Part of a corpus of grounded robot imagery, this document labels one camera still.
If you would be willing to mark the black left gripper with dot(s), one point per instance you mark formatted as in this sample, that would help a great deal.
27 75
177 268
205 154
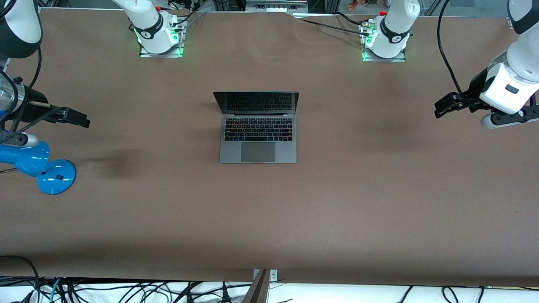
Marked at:
475 91

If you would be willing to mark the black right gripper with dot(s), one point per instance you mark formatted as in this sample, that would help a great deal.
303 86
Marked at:
30 107

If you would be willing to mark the grey laptop computer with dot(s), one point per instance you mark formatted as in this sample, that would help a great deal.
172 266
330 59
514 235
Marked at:
257 151

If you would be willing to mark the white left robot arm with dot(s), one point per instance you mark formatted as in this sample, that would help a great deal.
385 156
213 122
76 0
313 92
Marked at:
524 54

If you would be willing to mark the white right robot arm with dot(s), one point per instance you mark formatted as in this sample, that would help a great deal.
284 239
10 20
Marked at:
19 21

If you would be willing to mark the blue desk lamp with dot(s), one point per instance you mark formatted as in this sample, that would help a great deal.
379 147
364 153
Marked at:
54 179

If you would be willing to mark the grey device box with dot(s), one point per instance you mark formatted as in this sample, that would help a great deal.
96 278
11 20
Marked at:
276 6

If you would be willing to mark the brown table cover mat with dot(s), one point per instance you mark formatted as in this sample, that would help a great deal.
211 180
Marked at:
269 219

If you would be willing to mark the dark wedge beam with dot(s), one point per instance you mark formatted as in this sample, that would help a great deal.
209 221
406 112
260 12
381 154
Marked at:
257 292

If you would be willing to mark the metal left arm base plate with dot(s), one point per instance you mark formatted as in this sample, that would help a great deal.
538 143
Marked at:
400 59

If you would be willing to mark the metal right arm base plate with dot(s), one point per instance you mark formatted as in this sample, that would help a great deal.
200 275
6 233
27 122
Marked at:
162 55

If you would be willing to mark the small metal table bracket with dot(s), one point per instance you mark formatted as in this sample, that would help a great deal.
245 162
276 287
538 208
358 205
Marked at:
273 275

